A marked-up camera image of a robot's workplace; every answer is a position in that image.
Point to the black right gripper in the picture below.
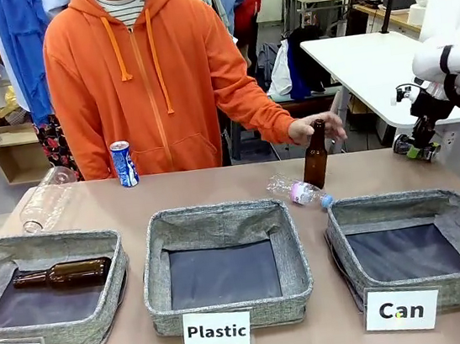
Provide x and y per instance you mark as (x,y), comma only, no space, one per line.
(431,110)

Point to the black crushed can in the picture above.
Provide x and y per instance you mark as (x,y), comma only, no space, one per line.
(401,144)

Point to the brown glass bottle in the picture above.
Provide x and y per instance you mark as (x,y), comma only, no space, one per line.
(73,272)
(315,165)

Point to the small pink-labelled plastic bottle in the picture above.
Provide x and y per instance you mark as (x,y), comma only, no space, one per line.
(302,192)

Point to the large clear plastic bottle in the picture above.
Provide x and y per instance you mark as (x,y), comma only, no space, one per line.
(45,204)

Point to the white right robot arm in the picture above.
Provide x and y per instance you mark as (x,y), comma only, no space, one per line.
(431,60)

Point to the person's right forearm orange sleeve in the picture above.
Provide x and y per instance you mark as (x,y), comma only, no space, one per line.
(78,149)

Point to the person's left forearm orange sleeve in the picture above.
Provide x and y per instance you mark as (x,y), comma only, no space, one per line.
(260,113)

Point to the white Can sign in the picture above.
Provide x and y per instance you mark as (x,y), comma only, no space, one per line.
(401,310)

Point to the grey fabric basket for plastic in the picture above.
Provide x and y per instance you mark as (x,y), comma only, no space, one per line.
(214,214)

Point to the blue Pepsi can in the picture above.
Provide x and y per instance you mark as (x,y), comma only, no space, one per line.
(126,166)

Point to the grey fabric basket for bottles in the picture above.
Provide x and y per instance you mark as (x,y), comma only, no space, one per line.
(64,333)

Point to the person's left hand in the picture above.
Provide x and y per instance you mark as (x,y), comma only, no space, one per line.
(302,128)

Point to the white background table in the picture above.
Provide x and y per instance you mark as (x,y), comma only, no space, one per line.
(368,64)

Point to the white plastic bag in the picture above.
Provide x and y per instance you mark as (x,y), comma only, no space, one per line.
(280,72)

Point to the white Plastic sign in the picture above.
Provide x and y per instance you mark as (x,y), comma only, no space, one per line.
(217,331)

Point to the person in orange hoodie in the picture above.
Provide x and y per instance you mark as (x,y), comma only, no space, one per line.
(138,86)

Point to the red floral skirt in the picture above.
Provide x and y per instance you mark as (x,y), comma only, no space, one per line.
(57,148)

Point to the open wooden box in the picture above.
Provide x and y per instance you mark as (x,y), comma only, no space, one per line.
(20,157)

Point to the mannequin in blue garment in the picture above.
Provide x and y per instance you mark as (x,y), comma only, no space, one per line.
(20,47)

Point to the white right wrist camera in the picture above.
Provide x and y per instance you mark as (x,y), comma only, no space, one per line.
(408,94)

